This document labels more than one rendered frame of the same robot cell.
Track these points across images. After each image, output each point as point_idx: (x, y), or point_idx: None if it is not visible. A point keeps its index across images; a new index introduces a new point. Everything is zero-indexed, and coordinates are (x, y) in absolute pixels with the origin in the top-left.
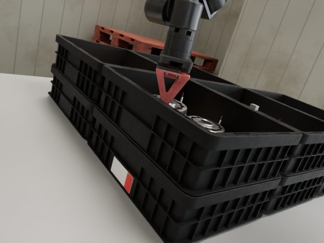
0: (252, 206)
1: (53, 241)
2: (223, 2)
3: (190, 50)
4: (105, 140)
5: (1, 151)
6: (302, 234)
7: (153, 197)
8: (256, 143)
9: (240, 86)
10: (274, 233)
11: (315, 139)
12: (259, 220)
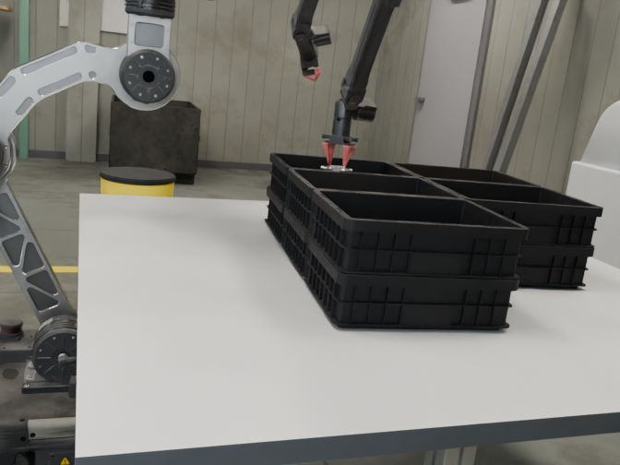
0: (278, 223)
1: None
2: (345, 96)
3: (333, 129)
4: None
5: None
6: (258, 253)
7: None
8: (275, 162)
9: (466, 197)
10: (265, 245)
11: (291, 175)
12: (280, 246)
